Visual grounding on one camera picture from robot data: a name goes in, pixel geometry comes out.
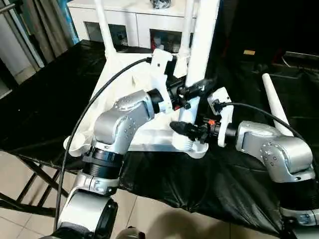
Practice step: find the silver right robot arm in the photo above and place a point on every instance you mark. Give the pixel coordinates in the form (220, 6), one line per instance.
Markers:
(279, 149)

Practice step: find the black metal table frame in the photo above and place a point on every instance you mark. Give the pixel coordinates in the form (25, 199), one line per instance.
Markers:
(32, 184)

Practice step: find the white plastic table top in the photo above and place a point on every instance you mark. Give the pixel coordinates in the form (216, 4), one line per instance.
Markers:
(117, 74)

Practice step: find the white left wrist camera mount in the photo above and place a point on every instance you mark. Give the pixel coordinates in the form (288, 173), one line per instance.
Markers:
(162, 64)

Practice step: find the black work mat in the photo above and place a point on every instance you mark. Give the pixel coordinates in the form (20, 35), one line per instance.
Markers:
(199, 179)

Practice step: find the small tan label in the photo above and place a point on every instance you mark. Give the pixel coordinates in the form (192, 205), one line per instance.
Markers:
(249, 52)

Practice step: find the white cabinet with glass doors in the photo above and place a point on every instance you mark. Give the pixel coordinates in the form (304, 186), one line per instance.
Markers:
(124, 20)

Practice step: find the grey brown curtain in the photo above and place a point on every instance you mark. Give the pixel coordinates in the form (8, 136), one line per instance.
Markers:
(54, 27)

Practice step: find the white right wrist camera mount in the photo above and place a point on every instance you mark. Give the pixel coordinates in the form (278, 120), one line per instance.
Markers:
(221, 99)

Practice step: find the dark metallic object on cabinet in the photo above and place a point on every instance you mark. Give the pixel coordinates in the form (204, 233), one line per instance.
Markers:
(160, 3)

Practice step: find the black flat panel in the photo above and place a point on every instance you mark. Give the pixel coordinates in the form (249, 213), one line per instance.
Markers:
(302, 56)

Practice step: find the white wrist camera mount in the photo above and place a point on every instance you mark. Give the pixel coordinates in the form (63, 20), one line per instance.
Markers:
(221, 99)
(162, 64)

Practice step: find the white plastic table leg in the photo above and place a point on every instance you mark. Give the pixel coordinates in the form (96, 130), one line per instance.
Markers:
(202, 49)
(187, 25)
(104, 25)
(274, 99)

